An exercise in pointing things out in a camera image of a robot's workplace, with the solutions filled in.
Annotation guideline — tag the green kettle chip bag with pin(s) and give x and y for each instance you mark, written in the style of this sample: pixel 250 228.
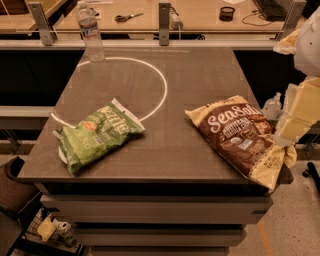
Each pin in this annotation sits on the green kettle chip bag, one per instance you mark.
pixel 98 134

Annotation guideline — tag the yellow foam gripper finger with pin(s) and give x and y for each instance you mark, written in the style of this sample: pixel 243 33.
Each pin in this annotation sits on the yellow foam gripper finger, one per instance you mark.
pixel 286 45
pixel 301 110

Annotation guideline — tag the brown sea salt chip bag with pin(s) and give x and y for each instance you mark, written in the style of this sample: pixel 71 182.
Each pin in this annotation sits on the brown sea salt chip bag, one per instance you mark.
pixel 241 135

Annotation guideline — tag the white power strip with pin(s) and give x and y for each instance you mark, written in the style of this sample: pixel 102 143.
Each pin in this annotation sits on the white power strip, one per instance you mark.
pixel 175 20

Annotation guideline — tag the grey metal bracket middle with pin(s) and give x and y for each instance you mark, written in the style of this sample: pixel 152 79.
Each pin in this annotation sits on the grey metal bracket middle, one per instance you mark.
pixel 164 22

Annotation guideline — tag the clear plastic water bottle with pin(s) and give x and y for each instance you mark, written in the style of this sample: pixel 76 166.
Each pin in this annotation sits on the clear plastic water bottle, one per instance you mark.
pixel 90 32

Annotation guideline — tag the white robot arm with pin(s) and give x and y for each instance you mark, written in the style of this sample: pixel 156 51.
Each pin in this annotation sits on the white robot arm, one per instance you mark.
pixel 307 55

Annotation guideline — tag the grey metal bracket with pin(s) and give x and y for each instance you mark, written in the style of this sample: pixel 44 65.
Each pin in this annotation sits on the grey metal bracket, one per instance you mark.
pixel 46 32
pixel 294 9
pixel 164 22

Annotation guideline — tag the grey metal bracket right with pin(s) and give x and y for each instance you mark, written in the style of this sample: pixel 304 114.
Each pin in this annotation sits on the grey metal bracket right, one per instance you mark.
pixel 294 9

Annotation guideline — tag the small clear bottle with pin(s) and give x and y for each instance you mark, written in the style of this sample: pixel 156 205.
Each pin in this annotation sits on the small clear bottle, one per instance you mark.
pixel 272 107

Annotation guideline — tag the yellow cloth on cart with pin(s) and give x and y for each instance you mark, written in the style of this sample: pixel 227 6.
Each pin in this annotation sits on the yellow cloth on cart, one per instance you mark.
pixel 46 229

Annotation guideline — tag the brown chair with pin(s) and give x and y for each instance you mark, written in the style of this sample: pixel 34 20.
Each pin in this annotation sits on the brown chair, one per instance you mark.
pixel 14 195

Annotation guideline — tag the black mesh cup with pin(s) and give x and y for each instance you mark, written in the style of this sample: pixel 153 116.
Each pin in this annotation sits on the black mesh cup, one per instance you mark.
pixel 226 13

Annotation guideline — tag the black handled scissors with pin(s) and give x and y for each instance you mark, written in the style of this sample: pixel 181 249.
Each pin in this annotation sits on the black handled scissors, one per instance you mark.
pixel 125 18

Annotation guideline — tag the can on cart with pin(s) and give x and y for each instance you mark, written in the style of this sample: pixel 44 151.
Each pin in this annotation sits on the can on cart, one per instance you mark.
pixel 65 231

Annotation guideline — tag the black keyboard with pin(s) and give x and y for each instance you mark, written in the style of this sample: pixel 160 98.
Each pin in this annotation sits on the black keyboard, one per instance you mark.
pixel 271 10

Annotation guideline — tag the grey metal bracket left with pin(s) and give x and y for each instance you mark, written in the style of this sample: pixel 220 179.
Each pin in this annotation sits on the grey metal bracket left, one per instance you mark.
pixel 46 32

